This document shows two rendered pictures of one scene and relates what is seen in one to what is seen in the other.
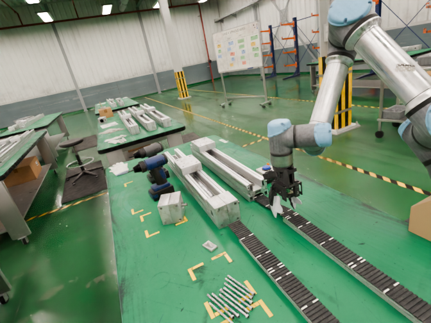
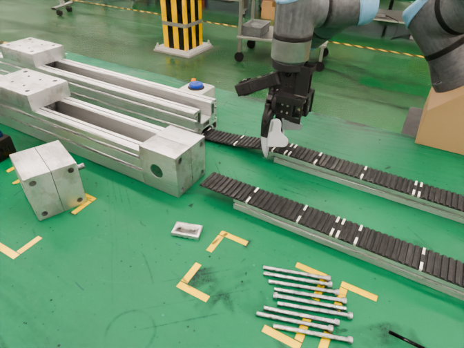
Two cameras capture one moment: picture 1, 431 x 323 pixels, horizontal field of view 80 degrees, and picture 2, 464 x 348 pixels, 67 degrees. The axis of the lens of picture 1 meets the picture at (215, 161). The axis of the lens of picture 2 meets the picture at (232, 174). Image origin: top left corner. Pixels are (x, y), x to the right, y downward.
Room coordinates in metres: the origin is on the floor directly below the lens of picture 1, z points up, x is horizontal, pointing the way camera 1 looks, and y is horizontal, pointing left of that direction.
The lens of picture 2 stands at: (0.35, 0.32, 1.24)
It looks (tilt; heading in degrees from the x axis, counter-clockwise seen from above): 36 degrees down; 318
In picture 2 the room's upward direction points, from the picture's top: 2 degrees clockwise
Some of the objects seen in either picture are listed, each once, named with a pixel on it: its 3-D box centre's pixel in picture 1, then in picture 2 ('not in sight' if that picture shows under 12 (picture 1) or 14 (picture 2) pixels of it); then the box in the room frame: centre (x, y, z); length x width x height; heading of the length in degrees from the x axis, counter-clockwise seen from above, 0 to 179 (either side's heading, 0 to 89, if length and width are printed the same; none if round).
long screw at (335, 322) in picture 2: (224, 304); (300, 315); (0.49, 0.05, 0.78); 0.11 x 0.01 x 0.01; 36
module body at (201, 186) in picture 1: (190, 174); (36, 111); (1.30, 0.15, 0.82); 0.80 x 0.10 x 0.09; 19
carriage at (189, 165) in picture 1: (188, 166); (30, 93); (1.30, 0.15, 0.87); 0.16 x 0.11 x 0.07; 19
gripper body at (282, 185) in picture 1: (285, 180); (289, 89); (0.79, -0.23, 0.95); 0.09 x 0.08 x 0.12; 19
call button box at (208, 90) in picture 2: (265, 174); (195, 97); (1.14, -0.23, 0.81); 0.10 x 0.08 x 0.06; 109
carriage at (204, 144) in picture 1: (203, 146); (34, 56); (1.60, 0.06, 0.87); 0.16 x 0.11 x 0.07; 19
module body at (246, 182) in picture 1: (220, 163); (93, 87); (1.37, -0.03, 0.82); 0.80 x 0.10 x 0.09; 19
